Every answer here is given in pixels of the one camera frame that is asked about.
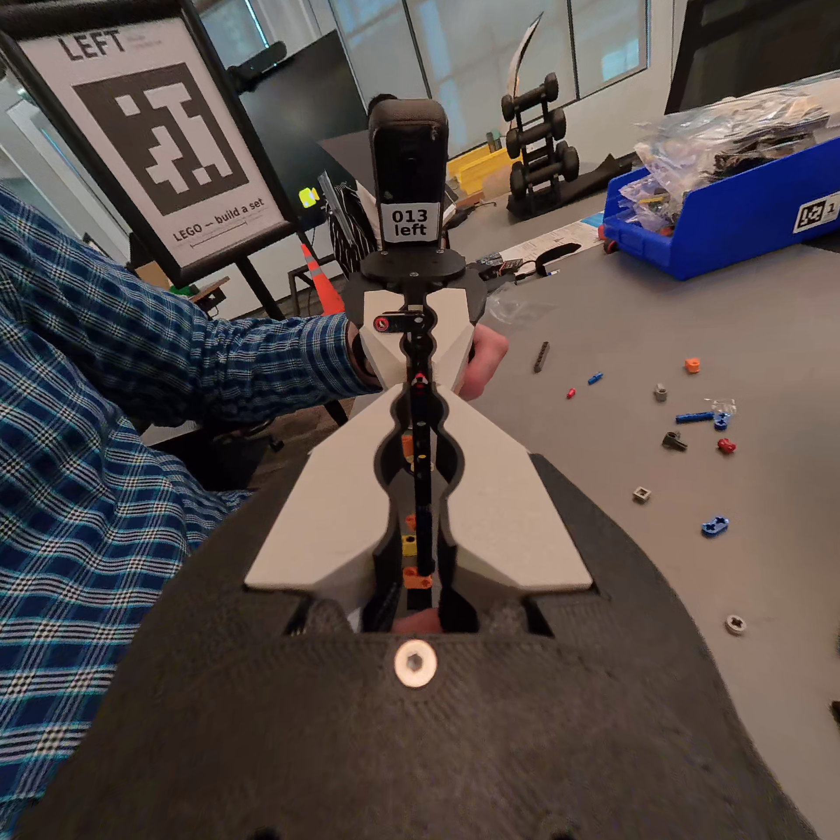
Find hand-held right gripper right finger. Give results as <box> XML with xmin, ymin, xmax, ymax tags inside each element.
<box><xmin>437</xmin><ymin>386</ymin><xmax>595</xmax><ymax>632</ymax></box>

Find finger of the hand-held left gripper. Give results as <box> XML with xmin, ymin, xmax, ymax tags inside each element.
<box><xmin>358</xmin><ymin>289</ymin><xmax>414</xmax><ymax>389</ymax></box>
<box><xmin>428</xmin><ymin>289</ymin><xmax>476</xmax><ymax>389</ymax></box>

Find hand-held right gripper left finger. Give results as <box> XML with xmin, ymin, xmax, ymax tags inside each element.
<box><xmin>243</xmin><ymin>385</ymin><xmax>404</xmax><ymax>632</ymax></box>

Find black lego chassis assembly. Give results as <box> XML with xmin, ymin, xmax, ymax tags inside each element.
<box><xmin>395</xmin><ymin>328</ymin><xmax>442</xmax><ymax>611</ymax></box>

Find person's left forearm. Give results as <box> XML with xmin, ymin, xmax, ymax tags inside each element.
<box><xmin>0</xmin><ymin>187</ymin><xmax>385</xmax><ymax>427</ymax></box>

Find clear bags of lego parts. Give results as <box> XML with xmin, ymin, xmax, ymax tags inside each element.
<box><xmin>619</xmin><ymin>69</ymin><xmax>840</xmax><ymax>232</ymax></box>

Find clear plastic bag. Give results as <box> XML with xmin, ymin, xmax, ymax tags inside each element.
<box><xmin>487</xmin><ymin>281</ymin><xmax>560</xmax><ymax>327</ymax></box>

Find yellow storage bin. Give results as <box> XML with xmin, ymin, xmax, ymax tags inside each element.
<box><xmin>451</xmin><ymin>146</ymin><xmax>521</xmax><ymax>199</ymax></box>

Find orange traffic cone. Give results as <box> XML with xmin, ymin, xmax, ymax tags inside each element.
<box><xmin>298</xmin><ymin>243</ymin><xmax>347</xmax><ymax>317</ymax></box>

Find black electronic device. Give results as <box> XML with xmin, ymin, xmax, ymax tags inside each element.
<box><xmin>467</xmin><ymin>251</ymin><xmax>526</xmax><ymax>284</ymax></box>

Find black monitor screen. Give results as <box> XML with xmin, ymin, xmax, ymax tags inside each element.
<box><xmin>230</xmin><ymin>29</ymin><xmax>370</xmax><ymax>221</ymax></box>

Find black dumbbell rack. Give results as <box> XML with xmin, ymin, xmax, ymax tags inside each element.
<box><xmin>500</xmin><ymin>71</ymin><xmax>636</xmax><ymax>222</ymax></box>

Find white instruction sheet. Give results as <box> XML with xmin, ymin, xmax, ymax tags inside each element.
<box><xmin>499</xmin><ymin>218</ymin><xmax>606</xmax><ymax>271</ymax></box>

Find white curved banner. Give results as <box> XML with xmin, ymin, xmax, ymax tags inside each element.
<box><xmin>507</xmin><ymin>12</ymin><xmax>547</xmax><ymax>102</ymax></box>

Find black framed marker sign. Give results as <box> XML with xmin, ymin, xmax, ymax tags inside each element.
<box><xmin>0</xmin><ymin>0</ymin><xmax>298</xmax><ymax>291</ymax></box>

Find person's plaid shirt torso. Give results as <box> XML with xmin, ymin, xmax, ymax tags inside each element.
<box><xmin>0</xmin><ymin>394</ymin><xmax>253</xmax><ymax>811</ymax></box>

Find blue storage bin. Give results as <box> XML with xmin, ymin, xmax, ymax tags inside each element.
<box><xmin>600</xmin><ymin>134</ymin><xmax>840</xmax><ymax>283</ymax></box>

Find black chair back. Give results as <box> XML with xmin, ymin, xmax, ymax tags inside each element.
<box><xmin>664</xmin><ymin>0</ymin><xmax>840</xmax><ymax>117</ymax></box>

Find black strap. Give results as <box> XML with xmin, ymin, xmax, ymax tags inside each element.
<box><xmin>533</xmin><ymin>241</ymin><xmax>584</xmax><ymax>279</ymax></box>

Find black camera bar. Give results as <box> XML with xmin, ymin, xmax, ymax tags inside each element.
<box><xmin>225</xmin><ymin>41</ymin><xmax>290</xmax><ymax>94</ymax></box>

